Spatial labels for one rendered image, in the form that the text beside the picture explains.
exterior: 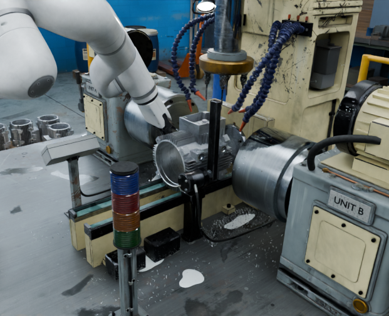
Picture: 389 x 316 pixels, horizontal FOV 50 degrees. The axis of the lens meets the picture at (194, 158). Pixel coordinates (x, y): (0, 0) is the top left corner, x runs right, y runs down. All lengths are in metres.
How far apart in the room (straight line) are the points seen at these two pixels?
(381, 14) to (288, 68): 4.95
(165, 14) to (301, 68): 6.75
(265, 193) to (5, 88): 0.71
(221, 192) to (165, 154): 0.24
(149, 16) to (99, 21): 7.01
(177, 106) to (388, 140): 0.87
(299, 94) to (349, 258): 0.63
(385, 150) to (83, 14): 0.67
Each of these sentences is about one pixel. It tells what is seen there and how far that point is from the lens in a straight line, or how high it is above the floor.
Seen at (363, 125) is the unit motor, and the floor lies 1.29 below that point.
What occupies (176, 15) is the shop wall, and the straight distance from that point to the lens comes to 8.26.
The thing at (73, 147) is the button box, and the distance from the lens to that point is 1.40.
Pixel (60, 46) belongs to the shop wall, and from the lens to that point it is 7.16.
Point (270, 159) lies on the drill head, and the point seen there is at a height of 1.12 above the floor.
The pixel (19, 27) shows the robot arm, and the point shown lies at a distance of 0.87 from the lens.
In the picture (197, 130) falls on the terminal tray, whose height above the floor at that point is 1.13.
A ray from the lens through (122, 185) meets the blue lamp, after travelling 0.87.
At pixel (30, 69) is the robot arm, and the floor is 1.42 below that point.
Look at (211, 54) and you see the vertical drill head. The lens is 1.38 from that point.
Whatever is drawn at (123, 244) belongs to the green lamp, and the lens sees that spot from 0.95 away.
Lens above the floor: 1.60
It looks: 24 degrees down
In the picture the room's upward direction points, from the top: 2 degrees clockwise
